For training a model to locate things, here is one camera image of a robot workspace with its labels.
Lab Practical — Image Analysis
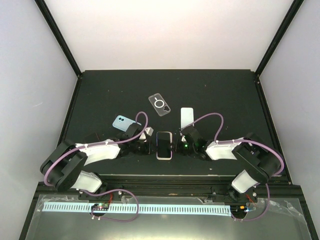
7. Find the red cased phone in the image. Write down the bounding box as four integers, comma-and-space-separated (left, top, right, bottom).
83, 132, 100, 144

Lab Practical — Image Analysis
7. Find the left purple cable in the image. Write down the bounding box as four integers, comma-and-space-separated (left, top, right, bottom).
43, 111, 149, 187

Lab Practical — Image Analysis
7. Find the small circuit board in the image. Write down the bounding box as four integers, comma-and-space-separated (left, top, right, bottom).
91, 203, 109, 211
230, 205, 257, 213

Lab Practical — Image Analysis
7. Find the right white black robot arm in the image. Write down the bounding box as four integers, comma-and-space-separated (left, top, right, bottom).
171, 125, 285, 202

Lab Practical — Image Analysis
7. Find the light blue phone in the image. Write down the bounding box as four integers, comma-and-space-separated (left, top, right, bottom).
112, 115, 141, 132

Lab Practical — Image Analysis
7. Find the left black corner post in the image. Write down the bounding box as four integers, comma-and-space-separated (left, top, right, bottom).
35, 0, 82, 77

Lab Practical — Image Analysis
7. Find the clear magsafe phone case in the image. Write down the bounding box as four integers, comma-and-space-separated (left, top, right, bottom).
148, 93, 171, 117

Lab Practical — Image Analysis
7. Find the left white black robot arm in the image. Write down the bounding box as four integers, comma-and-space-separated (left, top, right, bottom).
40, 122, 154, 200

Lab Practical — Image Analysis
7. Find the right black corner post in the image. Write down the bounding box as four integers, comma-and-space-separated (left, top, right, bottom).
255, 0, 304, 77

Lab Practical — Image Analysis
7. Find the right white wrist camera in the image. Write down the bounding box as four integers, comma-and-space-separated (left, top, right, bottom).
181, 135, 187, 143

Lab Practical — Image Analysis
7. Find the left small circuit board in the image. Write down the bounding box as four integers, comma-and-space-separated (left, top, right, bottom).
91, 203, 109, 211

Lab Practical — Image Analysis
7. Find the purple cable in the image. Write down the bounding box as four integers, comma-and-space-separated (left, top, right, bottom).
189, 112, 286, 222
43, 111, 149, 187

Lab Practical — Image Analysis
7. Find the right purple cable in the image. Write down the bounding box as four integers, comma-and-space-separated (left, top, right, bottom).
189, 112, 286, 222

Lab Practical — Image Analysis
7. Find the black corner post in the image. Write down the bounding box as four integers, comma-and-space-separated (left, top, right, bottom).
255, 0, 304, 77
35, 0, 82, 77

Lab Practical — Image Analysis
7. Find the right small circuit board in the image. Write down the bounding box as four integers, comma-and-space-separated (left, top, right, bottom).
230, 205, 257, 213

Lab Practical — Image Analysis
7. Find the white phone face down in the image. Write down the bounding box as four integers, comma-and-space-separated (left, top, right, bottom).
180, 107, 194, 129

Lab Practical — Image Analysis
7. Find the white slotted cable duct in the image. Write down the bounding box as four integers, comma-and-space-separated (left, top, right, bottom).
42, 202, 232, 217

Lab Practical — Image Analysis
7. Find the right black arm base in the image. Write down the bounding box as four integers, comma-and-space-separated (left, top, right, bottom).
209, 184, 258, 204

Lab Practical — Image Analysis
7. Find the black front frame rail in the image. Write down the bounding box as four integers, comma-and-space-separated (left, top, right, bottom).
37, 174, 320, 240

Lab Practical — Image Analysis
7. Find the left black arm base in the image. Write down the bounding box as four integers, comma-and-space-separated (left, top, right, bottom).
76, 183, 124, 201

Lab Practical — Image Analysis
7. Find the black screen phone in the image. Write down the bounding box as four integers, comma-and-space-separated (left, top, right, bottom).
157, 131, 173, 159

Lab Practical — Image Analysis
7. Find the beige pink phone case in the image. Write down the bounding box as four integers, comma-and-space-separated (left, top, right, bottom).
155, 130, 174, 161

